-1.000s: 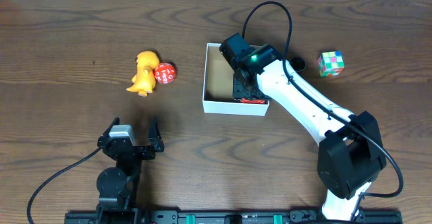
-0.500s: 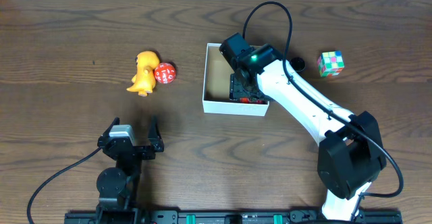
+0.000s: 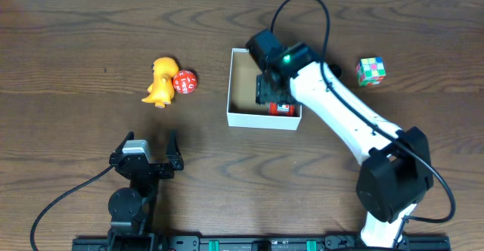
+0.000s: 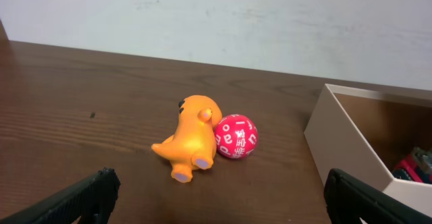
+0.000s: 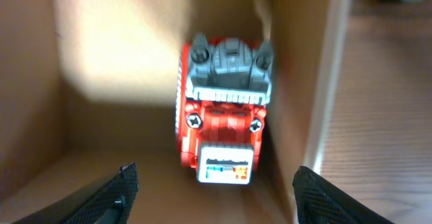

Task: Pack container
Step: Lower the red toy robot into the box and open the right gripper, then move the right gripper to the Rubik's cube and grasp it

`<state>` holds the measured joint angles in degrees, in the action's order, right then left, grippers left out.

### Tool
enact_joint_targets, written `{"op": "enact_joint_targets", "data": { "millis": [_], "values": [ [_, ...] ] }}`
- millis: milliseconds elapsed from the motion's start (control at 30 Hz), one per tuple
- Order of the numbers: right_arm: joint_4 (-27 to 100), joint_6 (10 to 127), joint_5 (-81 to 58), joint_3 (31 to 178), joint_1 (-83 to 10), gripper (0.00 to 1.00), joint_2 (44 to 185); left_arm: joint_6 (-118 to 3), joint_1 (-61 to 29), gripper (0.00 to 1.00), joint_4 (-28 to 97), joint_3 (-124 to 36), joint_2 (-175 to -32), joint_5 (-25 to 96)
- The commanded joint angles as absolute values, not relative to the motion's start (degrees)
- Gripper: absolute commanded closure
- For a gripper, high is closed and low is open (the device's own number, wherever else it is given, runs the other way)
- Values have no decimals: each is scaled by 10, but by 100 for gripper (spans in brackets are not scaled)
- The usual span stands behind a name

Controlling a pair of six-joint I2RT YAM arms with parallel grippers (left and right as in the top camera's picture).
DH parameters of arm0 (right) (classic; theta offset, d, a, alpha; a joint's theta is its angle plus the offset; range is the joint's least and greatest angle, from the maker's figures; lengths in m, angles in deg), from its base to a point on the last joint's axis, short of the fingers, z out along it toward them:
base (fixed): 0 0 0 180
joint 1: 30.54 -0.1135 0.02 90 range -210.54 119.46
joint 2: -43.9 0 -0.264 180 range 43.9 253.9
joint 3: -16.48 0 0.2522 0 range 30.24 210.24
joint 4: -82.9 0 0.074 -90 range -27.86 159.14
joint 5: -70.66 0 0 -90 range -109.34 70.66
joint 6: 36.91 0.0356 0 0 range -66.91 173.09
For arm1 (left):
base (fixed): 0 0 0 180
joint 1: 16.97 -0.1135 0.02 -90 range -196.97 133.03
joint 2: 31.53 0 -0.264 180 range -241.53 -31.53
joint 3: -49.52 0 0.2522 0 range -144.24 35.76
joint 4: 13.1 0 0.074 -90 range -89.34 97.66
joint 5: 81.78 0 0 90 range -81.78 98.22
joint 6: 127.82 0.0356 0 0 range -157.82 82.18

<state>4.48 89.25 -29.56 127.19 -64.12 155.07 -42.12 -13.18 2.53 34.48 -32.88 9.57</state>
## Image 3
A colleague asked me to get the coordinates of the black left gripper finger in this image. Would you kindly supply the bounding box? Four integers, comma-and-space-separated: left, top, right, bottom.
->
114, 132, 134, 154
166, 130, 182, 163

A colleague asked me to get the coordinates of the red toy robot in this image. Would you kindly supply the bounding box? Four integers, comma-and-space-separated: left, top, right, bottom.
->
268, 103, 295, 116

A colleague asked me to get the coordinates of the white cardboard box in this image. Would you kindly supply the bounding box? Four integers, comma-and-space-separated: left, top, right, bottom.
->
226, 48, 302, 130

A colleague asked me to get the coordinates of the black round knob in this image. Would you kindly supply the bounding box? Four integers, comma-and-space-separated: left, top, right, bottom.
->
329, 64, 343, 79

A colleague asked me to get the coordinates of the multicoloured puzzle cube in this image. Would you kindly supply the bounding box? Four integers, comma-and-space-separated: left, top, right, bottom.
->
355, 57, 386, 86

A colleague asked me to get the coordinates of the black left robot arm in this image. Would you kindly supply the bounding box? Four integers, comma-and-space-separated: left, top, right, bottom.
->
107, 132, 185, 251

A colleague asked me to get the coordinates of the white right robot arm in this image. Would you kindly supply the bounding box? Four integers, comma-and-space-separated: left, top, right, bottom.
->
246, 29, 434, 248

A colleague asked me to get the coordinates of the orange dinosaur toy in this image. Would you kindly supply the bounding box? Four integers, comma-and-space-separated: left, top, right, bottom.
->
142, 57, 179, 108

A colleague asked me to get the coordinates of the red number ball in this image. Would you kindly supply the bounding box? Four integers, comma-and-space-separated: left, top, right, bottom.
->
172, 70, 197, 94

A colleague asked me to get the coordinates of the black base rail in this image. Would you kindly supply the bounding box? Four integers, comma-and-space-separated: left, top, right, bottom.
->
71, 234, 451, 251

